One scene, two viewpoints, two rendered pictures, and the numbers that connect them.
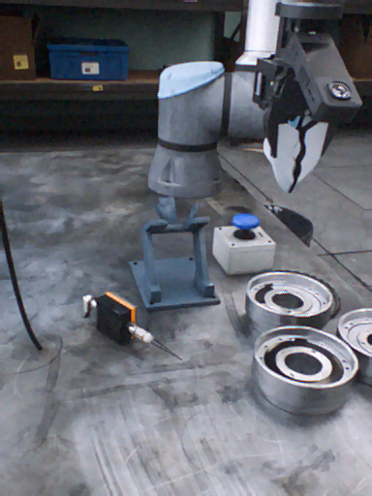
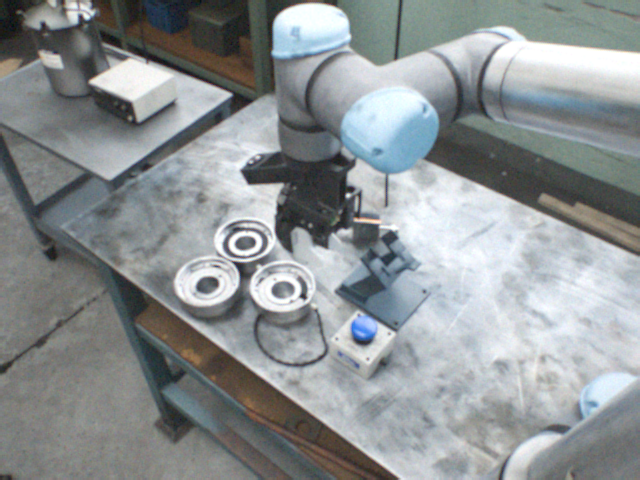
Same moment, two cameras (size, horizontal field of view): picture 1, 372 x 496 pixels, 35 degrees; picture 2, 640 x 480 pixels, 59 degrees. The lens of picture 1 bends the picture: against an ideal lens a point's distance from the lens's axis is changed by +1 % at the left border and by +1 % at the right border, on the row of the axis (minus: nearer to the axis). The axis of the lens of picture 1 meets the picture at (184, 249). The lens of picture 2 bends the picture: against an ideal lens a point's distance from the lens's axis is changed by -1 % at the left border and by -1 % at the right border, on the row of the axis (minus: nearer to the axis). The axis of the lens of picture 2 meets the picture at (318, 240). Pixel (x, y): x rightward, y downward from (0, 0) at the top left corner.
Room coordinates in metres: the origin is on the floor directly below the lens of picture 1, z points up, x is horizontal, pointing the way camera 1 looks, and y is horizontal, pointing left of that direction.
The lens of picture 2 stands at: (1.15, -0.42, 1.56)
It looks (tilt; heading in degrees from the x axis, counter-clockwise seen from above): 46 degrees down; 146
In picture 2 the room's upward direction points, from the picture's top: straight up
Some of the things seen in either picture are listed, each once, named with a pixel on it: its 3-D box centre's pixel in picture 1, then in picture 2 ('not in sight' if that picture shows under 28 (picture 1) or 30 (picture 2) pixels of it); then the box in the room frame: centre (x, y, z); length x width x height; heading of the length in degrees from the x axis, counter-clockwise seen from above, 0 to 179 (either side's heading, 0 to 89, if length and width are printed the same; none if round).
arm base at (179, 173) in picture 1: (186, 161); not in sight; (1.11, 0.00, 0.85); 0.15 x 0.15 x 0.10
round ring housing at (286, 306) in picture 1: (287, 306); (283, 293); (0.63, -0.13, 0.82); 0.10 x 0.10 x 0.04
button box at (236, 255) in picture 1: (241, 246); (365, 346); (0.79, -0.09, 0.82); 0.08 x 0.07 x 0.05; 17
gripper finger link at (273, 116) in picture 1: (283, 120); not in sight; (0.68, -0.11, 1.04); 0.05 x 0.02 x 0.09; 107
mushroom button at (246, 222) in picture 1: (244, 232); (363, 334); (0.78, -0.09, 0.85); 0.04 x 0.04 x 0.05
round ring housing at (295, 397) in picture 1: (302, 369); (245, 246); (0.50, -0.13, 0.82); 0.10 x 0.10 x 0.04
